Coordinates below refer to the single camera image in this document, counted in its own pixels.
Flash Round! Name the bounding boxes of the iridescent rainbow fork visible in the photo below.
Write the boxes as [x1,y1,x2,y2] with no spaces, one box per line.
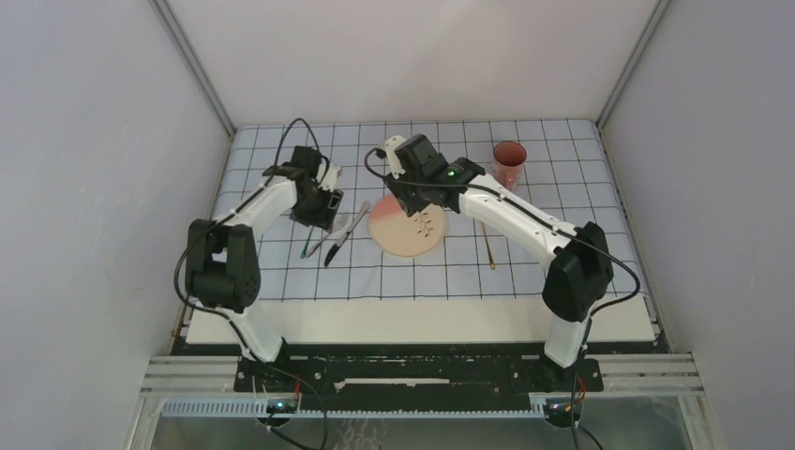
[300,227,315,259]

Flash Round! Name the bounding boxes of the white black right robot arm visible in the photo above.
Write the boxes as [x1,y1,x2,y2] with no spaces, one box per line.
[377,134,614,390]

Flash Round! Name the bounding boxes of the metal cutlery piece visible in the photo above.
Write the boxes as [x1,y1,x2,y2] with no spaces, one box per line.
[323,201,371,267]

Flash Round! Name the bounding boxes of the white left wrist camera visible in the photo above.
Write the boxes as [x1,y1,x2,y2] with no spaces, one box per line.
[318,163,342,191]

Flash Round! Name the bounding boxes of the silver metal fork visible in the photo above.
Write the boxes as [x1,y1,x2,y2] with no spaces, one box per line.
[302,213,351,259]

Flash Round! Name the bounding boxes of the white checked tablecloth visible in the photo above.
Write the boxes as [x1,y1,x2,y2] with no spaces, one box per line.
[214,120,648,302]

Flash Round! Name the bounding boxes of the pink patterned mug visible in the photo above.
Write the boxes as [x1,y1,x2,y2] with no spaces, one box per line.
[491,141,527,190]

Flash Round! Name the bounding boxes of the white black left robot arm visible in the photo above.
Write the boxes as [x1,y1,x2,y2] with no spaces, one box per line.
[175,145,344,391]

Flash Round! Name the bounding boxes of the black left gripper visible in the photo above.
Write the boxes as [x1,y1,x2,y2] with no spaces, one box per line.
[291,182,344,234]

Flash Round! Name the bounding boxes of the metal spoon wooden handle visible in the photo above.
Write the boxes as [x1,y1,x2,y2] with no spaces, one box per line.
[480,222,496,271]

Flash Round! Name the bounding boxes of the cream pink branch plate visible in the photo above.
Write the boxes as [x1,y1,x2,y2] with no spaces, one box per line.
[367,195,447,258]

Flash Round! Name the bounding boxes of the white slotted cable duct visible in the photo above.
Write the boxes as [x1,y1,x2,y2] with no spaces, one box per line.
[159,397,551,420]

